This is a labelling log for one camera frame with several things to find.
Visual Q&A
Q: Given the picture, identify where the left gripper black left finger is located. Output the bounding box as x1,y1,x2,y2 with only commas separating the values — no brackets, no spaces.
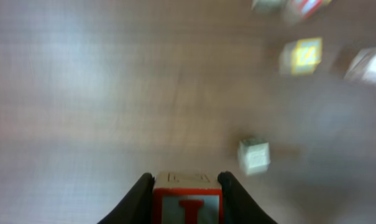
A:
98,172,155,224

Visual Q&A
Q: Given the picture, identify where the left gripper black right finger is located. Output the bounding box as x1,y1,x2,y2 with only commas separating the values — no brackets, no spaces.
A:
218,171,277,224

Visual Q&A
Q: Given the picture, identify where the red letter I block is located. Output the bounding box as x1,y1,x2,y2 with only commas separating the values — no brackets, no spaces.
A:
152,171,224,224

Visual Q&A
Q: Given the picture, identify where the red letter A block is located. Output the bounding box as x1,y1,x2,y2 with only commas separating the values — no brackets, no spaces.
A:
237,138,270,176

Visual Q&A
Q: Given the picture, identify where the yellow block lower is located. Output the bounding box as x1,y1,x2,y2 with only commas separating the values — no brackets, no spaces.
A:
279,37,323,76

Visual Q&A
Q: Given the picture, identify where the red number 6 block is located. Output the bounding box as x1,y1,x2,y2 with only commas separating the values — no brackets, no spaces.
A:
344,47,376,86

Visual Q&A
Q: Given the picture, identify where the green picture block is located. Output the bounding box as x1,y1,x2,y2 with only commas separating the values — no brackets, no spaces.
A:
252,0,285,13

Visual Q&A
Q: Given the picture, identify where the red letter block centre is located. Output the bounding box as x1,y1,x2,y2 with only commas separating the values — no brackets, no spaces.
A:
282,0,332,25

